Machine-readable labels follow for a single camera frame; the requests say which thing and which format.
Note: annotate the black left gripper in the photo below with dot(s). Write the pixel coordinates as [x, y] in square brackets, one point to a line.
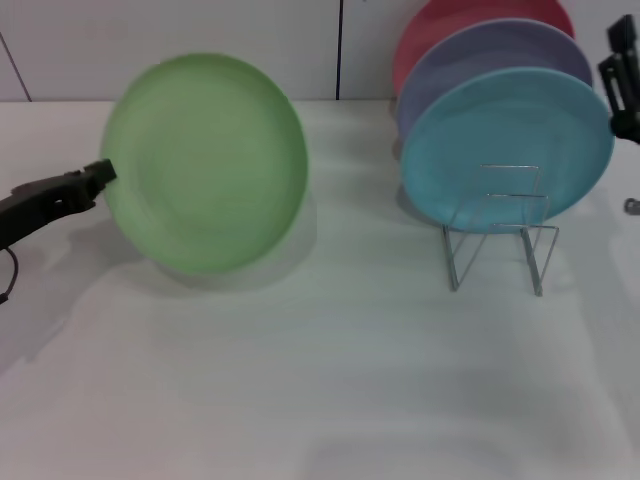
[40, 202]

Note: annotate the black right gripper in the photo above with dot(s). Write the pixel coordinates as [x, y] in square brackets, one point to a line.
[629, 127]

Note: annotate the green round plate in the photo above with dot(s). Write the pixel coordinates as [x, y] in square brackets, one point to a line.
[205, 165]

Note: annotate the blue round plate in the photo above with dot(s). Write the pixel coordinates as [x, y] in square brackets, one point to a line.
[500, 130]

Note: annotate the purple round plate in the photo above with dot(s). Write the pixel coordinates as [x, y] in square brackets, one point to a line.
[480, 55]

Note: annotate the red round plate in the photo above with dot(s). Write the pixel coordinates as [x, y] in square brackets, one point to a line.
[450, 20]

